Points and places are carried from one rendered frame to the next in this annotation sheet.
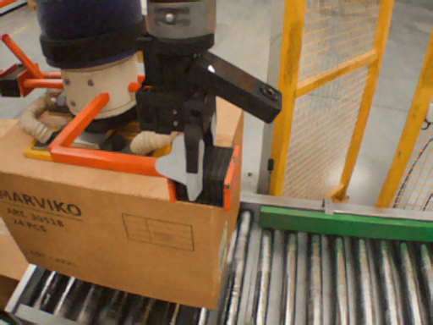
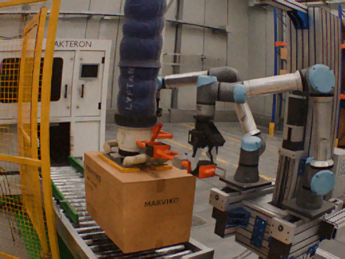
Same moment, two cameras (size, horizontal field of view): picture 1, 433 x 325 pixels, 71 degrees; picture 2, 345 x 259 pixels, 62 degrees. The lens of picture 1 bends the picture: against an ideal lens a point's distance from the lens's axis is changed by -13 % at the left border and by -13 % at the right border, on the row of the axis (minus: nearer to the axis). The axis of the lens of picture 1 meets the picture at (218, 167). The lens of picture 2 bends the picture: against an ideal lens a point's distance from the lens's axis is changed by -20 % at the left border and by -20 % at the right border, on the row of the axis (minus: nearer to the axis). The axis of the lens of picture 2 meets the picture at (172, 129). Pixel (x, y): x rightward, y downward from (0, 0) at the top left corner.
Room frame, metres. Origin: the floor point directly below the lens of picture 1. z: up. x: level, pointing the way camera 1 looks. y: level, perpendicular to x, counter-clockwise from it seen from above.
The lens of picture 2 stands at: (1.81, 1.70, 1.56)
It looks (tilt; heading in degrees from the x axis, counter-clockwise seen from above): 9 degrees down; 226
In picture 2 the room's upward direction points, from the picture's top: 4 degrees clockwise
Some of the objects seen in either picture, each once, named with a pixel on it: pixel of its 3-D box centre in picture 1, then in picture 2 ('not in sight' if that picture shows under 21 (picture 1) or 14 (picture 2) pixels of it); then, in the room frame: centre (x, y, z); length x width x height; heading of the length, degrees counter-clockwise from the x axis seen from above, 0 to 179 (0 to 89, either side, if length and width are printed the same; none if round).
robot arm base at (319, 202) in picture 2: not in sight; (310, 194); (0.39, 1.20, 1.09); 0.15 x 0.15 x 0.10
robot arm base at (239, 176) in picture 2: not in sight; (247, 170); (0.27, 0.72, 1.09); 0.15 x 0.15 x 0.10
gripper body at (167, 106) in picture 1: (178, 81); (153, 106); (0.38, 0.05, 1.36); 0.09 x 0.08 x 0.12; 78
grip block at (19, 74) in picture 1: (19, 79); (157, 149); (0.74, 0.50, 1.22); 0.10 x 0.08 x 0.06; 168
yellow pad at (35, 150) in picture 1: (90, 144); (149, 157); (0.60, 0.28, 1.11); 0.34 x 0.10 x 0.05; 78
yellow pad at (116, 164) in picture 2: not in sight; (117, 159); (0.78, 0.24, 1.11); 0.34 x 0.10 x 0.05; 78
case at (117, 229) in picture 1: (123, 190); (133, 196); (0.69, 0.26, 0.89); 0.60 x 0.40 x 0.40; 79
